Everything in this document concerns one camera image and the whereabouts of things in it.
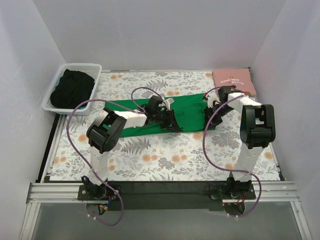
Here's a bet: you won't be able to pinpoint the green t shirt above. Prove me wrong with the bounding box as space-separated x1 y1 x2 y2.
104 93 218 138

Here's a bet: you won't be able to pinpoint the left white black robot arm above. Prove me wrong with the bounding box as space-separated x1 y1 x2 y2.
81 95 181 200

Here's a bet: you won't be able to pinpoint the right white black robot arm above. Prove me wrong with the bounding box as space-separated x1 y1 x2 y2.
202 85 276 199

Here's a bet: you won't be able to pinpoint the floral patterned table mat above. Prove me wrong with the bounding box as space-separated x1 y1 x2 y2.
49 71 280 182

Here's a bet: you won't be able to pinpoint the folded pink printed t shirt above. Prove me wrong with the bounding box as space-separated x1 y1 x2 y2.
212 68 257 97

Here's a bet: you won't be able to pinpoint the black clothes in basket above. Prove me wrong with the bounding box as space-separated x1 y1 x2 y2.
50 69 95 109

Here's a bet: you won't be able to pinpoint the white plastic laundry basket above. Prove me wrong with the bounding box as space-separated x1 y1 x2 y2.
42 63 102 115

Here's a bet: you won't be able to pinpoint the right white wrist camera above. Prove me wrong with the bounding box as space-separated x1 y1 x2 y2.
202 93 220 109

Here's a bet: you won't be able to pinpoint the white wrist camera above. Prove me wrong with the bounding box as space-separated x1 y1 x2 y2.
202 93 220 109
161 98 175 111

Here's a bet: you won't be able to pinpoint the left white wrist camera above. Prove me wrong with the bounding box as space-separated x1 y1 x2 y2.
161 98 175 111

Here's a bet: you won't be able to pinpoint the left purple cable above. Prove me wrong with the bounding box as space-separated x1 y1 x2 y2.
66 86 166 226

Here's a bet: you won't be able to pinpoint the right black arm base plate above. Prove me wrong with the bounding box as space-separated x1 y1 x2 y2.
203 182 256 201

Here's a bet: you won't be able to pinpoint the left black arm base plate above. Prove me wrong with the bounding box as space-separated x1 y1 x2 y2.
77 184 119 201

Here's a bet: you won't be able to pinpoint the aluminium frame rail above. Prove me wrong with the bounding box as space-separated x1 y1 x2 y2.
20 181 312 240

